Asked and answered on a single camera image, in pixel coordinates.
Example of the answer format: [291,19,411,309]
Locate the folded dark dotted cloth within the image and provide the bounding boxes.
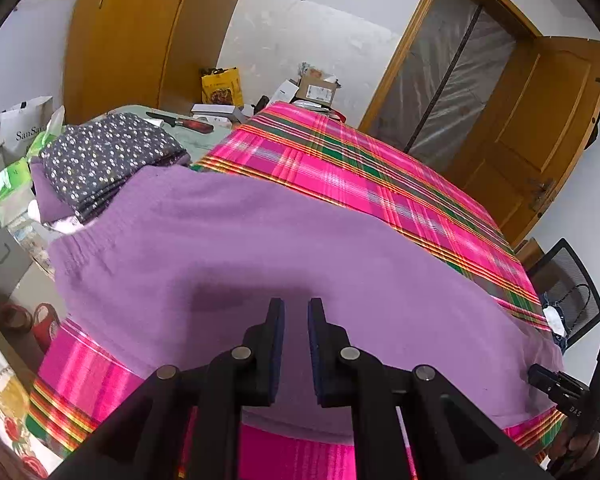
[39,112,188,223]

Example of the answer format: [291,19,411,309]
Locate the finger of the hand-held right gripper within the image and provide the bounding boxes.
[527,364,588,405]

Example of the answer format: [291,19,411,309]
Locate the small white carton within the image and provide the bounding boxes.
[272,82,301,106]

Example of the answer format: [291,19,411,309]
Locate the brown cardboard box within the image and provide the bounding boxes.
[296,72,342,108]

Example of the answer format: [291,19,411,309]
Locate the folded purple cloth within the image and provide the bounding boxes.
[30,155,191,223]

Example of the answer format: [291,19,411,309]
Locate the light green table cover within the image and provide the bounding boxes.
[80,105,251,161]

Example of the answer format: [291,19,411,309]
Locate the green plastic pack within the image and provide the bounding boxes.
[0,157,33,211]

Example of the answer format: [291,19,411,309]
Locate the flat white box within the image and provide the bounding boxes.
[191,104,248,126]

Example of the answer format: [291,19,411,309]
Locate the white floral quilt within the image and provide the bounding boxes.
[0,305,63,478]

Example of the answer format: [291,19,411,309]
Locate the purple fleece pants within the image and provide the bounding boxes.
[49,166,565,423]

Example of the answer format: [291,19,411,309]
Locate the metal door handle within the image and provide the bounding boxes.
[527,177,556,211]

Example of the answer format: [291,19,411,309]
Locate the wooden door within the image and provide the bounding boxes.
[442,35,600,248]

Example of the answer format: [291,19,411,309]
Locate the white paper bag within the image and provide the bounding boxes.
[0,96,53,161]

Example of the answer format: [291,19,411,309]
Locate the black mesh chair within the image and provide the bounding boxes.
[527,237,600,351]

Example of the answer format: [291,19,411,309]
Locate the red handled knife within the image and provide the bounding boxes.
[146,111,214,134]

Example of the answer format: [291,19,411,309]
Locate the red slipper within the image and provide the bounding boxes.
[32,302,61,353]
[0,302,33,331]

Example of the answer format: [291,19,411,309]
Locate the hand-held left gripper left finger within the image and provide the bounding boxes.
[55,297,286,480]

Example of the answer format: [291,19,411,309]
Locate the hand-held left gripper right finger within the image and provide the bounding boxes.
[307,297,546,480]

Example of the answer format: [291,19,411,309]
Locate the pink plaid blanket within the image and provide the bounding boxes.
[27,101,566,480]

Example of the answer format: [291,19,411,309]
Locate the person's right hand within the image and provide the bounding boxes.
[552,432,600,468]

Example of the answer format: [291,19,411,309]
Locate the blue bag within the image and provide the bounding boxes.
[542,300,568,336]

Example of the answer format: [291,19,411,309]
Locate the yellow bag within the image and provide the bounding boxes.
[201,67,244,107]

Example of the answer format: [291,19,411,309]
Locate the clear plastic door curtain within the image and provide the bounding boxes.
[375,0,518,158]

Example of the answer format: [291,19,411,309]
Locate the flat brown cardboard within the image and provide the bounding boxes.
[515,237,546,271]

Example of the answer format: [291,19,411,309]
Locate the wooden door frame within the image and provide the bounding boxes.
[357,0,543,161]

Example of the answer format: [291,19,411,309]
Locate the wooden wardrobe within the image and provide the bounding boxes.
[62,0,256,126]

